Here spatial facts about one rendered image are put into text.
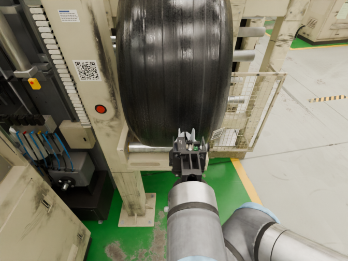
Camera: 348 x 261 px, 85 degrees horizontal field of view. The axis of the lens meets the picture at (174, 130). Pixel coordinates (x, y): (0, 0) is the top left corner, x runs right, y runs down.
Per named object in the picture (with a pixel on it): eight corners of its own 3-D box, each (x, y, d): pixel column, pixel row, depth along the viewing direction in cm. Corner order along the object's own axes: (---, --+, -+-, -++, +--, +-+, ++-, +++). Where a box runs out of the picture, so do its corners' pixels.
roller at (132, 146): (128, 151, 84) (126, 153, 79) (128, 141, 83) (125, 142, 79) (207, 150, 84) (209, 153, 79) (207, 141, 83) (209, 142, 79)
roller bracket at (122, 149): (120, 164, 80) (116, 150, 74) (134, 107, 109) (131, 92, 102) (128, 164, 80) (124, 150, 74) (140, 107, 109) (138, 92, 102)
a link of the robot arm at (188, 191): (215, 228, 36) (164, 228, 36) (211, 204, 40) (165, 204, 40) (222, 201, 31) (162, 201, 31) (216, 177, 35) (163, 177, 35)
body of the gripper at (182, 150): (204, 134, 44) (213, 176, 34) (201, 160, 49) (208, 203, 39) (171, 134, 44) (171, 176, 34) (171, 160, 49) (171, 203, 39)
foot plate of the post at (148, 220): (118, 227, 143) (117, 225, 140) (124, 193, 162) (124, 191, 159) (154, 226, 143) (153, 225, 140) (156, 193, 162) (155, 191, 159)
